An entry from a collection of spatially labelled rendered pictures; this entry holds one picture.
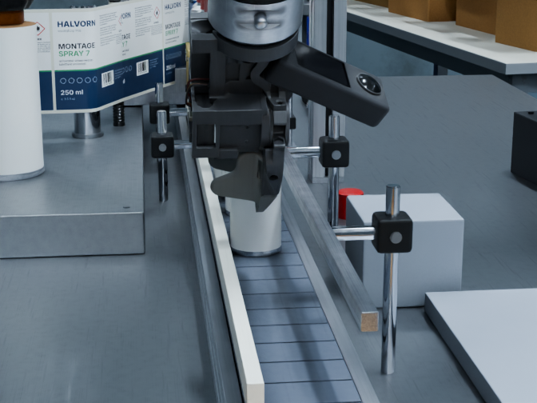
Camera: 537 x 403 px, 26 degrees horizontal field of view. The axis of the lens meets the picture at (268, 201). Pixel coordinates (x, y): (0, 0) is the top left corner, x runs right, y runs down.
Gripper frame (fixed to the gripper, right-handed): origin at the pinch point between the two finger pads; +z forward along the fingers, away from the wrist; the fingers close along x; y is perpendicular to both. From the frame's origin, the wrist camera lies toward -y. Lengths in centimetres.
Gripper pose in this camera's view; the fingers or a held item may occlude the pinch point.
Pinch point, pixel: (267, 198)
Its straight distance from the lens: 106.8
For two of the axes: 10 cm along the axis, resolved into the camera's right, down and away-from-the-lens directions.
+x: 0.9, 7.1, -7.0
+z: -0.5, 7.0, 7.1
